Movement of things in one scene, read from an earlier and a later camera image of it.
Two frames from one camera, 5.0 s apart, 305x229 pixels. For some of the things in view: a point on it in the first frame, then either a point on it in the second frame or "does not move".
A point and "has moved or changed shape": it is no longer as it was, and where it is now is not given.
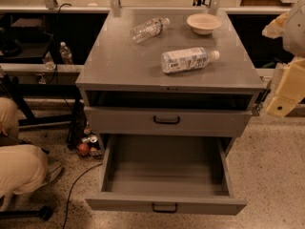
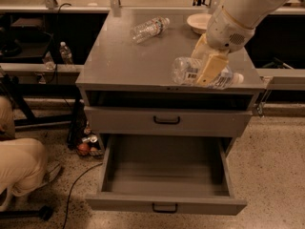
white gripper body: (295, 32) → (226, 32)
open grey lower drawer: (167, 174) does not move
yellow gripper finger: (291, 89) → (213, 66)
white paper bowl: (204, 23) does not move
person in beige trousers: (24, 168) does not move
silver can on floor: (91, 139) does not move
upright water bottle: (66, 53) does not move
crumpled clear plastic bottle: (148, 30) does not move
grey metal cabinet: (169, 73) does not move
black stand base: (45, 213) does not move
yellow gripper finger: (275, 28) → (202, 49)
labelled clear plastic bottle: (173, 61) has moved or changed shape
